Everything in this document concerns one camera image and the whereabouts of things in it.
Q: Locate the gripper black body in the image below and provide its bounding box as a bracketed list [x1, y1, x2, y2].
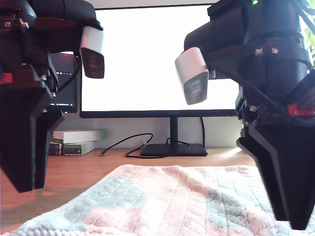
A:
[0, 18, 60, 98]
[235, 36, 315, 130]

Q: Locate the fluffy white mint tea towel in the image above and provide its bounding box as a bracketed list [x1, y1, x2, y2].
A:
[7, 164, 315, 236]

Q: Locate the long white box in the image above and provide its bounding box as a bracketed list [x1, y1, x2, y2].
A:
[53, 129, 108, 145]

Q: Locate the white box with green label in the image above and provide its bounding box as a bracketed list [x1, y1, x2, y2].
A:
[63, 141, 99, 157]

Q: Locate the large black monitor with stand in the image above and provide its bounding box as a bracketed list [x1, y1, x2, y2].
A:
[79, 2, 243, 158]

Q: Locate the thin camera cable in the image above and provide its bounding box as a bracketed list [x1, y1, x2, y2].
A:
[51, 50, 83, 97]

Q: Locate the black monitor power cable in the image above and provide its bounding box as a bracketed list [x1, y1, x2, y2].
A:
[199, 116, 207, 148]

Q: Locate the thin black USB cable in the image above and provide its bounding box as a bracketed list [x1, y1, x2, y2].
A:
[99, 132, 173, 159]

